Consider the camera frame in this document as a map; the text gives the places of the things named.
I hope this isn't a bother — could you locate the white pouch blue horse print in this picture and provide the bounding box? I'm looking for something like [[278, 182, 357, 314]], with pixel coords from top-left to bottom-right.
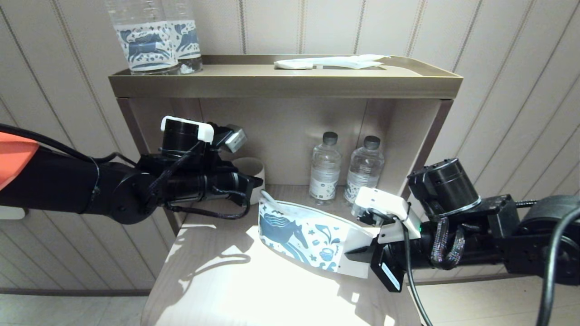
[[258, 190, 375, 279]]

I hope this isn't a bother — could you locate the white ribbed mug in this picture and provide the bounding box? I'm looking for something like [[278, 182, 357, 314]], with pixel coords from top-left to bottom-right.
[[232, 157, 267, 205]]

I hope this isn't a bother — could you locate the small capped water bottle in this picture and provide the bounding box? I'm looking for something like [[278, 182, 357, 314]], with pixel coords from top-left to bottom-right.
[[343, 136, 386, 206], [309, 132, 343, 206]]

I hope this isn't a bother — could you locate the beige wooden shelf unit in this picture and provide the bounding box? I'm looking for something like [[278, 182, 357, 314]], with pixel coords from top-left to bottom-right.
[[108, 54, 464, 326]]

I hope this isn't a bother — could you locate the white folded sachet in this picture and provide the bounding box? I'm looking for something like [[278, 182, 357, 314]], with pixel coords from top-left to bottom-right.
[[274, 61, 314, 71]]

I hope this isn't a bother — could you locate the white packet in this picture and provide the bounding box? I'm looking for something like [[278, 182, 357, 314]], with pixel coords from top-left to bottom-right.
[[312, 55, 391, 71]]

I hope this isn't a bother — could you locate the large horse-label water bottle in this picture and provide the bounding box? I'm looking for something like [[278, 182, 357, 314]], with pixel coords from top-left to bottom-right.
[[106, 0, 182, 76], [164, 0, 205, 74]]

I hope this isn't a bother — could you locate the black smooth camera cable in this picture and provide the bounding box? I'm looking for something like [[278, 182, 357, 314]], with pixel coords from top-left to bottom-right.
[[369, 206, 580, 326], [0, 123, 137, 166]]

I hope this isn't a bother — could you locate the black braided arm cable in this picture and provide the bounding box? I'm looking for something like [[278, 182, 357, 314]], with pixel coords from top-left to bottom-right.
[[149, 141, 205, 202], [164, 189, 251, 221]]

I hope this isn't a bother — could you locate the silver-flecked braided arm cable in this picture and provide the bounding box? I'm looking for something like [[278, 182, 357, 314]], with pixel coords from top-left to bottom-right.
[[430, 216, 467, 271]]

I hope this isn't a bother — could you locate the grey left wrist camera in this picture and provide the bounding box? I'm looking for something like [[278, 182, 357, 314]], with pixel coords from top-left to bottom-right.
[[220, 124, 249, 154]]

